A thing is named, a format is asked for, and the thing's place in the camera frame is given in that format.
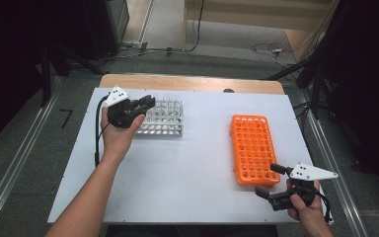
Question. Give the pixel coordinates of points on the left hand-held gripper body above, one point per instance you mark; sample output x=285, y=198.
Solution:
x=116, y=95

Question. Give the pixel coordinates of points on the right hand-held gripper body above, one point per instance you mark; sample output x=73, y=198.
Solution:
x=309, y=173

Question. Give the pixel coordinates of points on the metal test tube rack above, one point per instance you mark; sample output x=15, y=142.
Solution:
x=164, y=123

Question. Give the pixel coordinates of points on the orange plastic test tube rack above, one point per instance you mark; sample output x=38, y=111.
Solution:
x=253, y=148

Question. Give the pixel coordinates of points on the person's right hand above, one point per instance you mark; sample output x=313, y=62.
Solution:
x=309, y=214

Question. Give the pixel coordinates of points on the person's left hand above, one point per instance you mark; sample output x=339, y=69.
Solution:
x=118, y=141

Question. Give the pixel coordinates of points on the wooden table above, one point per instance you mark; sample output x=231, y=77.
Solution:
x=177, y=82

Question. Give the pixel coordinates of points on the dark cabinet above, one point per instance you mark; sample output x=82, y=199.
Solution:
x=108, y=23

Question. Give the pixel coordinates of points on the black metal stand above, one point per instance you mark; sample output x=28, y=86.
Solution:
x=316, y=85
x=46, y=75

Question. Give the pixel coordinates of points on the person's dark clothing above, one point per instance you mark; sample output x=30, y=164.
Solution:
x=190, y=231

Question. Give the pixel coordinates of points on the dark curtain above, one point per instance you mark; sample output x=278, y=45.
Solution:
x=10, y=65
x=368, y=82

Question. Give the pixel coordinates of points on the light wooden furniture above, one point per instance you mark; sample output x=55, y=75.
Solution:
x=260, y=16

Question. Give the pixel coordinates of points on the aluminium floor rail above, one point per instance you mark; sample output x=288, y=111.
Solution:
x=13, y=164
x=322, y=144

